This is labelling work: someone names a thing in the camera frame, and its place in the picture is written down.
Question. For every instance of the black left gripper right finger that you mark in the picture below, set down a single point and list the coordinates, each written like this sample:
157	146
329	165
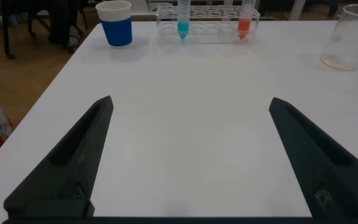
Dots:
328	174

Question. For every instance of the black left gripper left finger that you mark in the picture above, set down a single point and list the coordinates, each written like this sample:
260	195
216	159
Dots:
67	174

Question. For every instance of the red pigment test tube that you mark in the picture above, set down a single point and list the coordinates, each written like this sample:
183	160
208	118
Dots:
244	26

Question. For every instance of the clear glass beaker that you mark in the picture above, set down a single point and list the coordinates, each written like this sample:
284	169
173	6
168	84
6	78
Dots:
350	40

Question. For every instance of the clear acrylic test tube rack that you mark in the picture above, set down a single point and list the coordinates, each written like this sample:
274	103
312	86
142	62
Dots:
210	31

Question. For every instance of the blue pigment test tube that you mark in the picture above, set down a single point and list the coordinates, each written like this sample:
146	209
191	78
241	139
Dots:
183	28

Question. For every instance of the blue white paper cup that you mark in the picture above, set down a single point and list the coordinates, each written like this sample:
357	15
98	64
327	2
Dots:
117	31

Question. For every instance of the white standing desk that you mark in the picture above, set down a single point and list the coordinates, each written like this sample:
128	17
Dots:
296	9

